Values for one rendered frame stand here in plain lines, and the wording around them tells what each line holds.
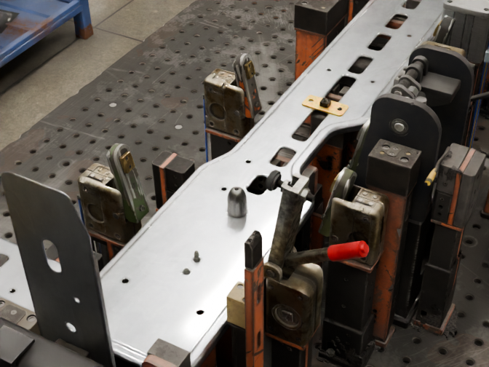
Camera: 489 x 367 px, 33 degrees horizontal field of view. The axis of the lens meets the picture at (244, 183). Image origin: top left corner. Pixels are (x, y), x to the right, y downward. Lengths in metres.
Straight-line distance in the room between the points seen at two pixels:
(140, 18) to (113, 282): 2.86
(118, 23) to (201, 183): 2.64
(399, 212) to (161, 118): 0.91
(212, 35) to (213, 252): 1.23
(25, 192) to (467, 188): 0.72
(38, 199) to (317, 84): 0.85
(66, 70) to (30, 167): 1.73
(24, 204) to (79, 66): 2.78
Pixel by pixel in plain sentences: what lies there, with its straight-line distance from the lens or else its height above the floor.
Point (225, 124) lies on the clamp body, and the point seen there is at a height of 0.95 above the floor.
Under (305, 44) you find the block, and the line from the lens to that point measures 1.93.
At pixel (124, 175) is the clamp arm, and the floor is 1.07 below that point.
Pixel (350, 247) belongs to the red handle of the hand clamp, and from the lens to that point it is 1.10.
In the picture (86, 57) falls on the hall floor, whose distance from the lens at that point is 3.77.
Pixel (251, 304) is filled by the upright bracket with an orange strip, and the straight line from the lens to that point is 1.09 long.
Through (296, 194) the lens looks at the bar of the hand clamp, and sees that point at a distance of 1.07.
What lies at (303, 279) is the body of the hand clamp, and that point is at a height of 1.05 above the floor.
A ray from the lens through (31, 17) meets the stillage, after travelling 3.80.
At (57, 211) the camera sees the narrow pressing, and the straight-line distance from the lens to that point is 0.92.
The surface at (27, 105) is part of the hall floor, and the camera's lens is 3.51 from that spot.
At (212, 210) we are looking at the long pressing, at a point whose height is 1.00.
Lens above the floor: 1.90
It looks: 40 degrees down
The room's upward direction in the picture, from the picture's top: 1 degrees counter-clockwise
